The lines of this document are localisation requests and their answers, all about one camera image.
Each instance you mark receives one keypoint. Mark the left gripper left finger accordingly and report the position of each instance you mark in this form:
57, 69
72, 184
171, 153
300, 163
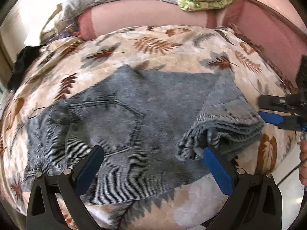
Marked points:
43, 208

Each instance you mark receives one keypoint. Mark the blue denim jeans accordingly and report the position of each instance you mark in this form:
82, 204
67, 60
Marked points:
153, 127

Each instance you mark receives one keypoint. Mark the black garment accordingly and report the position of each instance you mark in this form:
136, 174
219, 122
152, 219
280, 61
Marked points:
24, 59

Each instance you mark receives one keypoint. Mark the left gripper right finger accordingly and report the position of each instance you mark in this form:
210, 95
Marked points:
254, 202

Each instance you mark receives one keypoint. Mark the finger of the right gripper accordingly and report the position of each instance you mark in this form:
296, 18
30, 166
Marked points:
292, 123
289, 103

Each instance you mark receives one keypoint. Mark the cream white pillow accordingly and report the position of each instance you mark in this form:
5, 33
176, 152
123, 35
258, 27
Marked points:
53, 25

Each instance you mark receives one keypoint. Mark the small colourful packet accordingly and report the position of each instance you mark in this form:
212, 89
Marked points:
68, 31

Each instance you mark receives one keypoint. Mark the leaf-patterned beige blanket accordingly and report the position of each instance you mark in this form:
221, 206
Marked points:
71, 65

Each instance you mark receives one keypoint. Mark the person's right hand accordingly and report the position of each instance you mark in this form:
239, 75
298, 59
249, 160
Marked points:
303, 167

